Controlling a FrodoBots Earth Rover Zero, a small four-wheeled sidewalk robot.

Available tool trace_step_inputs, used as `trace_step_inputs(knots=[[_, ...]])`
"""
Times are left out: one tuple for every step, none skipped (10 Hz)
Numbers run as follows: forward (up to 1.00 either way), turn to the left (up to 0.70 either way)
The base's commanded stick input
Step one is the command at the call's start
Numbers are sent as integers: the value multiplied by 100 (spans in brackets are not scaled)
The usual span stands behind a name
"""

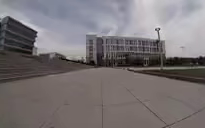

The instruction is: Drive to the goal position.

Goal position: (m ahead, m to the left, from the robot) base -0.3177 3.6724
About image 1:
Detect low flat building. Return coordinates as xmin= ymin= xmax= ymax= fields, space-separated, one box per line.
xmin=39 ymin=51 xmax=68 ymax=63

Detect grey concrete slab plaza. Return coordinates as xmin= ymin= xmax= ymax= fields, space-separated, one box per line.
xmin=0 ymin=67 xmax=205 ymax=128

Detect grey layered building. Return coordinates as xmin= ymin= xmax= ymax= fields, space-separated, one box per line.
xmin=0 ymin=15 xmax=39 ymax=56

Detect lamp pole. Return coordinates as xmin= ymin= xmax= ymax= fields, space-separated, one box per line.
xmin=154 ymin=27 xmax=165 ymax=71

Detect row of trees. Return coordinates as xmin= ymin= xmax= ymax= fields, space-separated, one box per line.
xmin=165 ymin=54 xmax=205 ymax=67

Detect wide concrete steps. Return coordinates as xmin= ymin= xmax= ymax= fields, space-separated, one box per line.
xmin=0 ymin=49 xmax=94 ymax=85

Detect grass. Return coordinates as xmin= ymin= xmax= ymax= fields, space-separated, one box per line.
xmin=136 ymin=67 xmax=205 ymax=81

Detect concrete kerb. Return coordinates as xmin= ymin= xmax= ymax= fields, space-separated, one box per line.
xmin=126 ymin=68 xmax=205 ymax=87

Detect white building with many windows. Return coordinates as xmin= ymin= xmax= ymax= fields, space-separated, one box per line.
xmin=85 ymin=33 xmax=167 ymax=68

